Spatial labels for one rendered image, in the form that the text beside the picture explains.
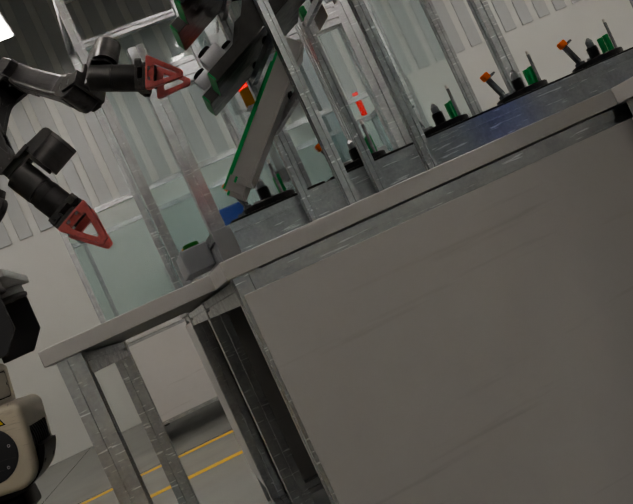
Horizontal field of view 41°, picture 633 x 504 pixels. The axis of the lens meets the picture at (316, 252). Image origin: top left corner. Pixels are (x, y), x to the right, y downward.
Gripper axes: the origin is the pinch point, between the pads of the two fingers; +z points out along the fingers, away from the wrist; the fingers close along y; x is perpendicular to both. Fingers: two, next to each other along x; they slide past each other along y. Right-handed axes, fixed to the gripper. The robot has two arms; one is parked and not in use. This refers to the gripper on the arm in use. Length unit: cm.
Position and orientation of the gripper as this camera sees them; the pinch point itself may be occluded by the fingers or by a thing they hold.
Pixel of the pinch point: (182, 77)
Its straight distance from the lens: 183.9
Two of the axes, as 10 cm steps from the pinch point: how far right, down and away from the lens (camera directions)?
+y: 0.0, -0.3, 10.0
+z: 10.0, -0.1, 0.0
